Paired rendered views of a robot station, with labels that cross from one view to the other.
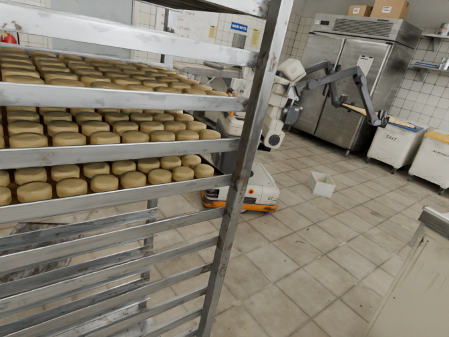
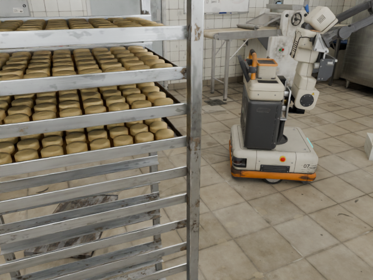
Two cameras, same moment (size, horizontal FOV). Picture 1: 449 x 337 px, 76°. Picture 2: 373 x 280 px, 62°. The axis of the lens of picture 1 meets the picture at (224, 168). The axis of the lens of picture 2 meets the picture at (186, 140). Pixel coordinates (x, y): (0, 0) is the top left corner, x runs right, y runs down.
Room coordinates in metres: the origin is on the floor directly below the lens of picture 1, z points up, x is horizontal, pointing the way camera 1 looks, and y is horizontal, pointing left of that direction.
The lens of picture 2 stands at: (-0.08, -0.27, 1.40)
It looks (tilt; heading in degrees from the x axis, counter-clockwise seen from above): 25 degrees down; 20
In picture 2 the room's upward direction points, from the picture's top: straight up
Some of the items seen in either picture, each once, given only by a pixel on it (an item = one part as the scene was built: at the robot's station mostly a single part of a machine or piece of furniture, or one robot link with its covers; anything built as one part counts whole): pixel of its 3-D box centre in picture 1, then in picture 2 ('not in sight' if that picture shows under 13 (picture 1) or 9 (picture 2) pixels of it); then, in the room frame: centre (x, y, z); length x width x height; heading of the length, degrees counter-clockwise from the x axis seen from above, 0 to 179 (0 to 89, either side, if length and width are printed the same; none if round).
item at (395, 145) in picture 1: (394, 144); not in sight; (4.50, -2.56, 0.38); 0.64 x 0.54 x 0.77; 136
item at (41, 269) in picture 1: (34, 255); (76, 221); (1.23, 0.98, 0.02); 0.60 x 0.40 x 0.03; 15
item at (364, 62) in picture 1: (362, 67); not in sight; (4.61, -1.69, 1.39); 0.22 x 0.03 x 0.31; 43
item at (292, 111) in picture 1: (286, 107); (319, 62); (2.52, -0.42, 0.93); 0.28 x 0.16 x 0.22; 14
